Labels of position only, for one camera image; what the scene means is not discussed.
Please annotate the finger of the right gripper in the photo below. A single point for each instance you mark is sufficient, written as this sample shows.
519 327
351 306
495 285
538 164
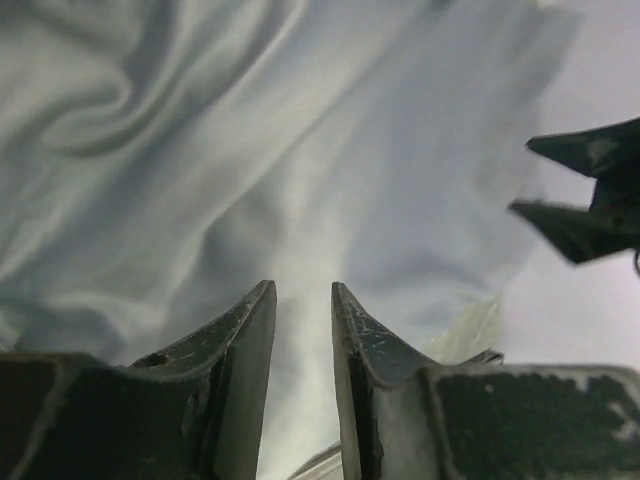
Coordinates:
608 154
581 236

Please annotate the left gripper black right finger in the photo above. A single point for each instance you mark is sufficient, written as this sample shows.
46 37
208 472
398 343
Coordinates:
405 416

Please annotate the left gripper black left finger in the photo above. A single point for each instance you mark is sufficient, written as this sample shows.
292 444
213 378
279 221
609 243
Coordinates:
193 410

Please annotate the grey pillowcase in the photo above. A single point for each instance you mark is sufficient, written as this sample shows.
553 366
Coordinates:
159 158

